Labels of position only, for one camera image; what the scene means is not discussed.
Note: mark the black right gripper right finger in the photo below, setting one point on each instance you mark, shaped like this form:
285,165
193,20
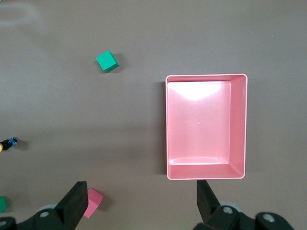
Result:
208,210

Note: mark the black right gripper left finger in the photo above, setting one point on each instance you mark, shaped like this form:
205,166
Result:
72,206

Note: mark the orange capped black push button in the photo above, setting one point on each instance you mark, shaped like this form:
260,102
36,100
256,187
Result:
8,143

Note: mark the pink foam cube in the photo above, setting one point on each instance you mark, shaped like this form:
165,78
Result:
94,201

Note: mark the green foam cube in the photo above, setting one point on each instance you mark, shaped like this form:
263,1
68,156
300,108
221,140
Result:
106,61
2,204

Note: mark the brown table cover mat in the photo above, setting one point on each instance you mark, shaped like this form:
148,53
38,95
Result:
72,119

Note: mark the pink plastic bin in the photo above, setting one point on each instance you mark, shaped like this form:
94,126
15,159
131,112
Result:
199,124

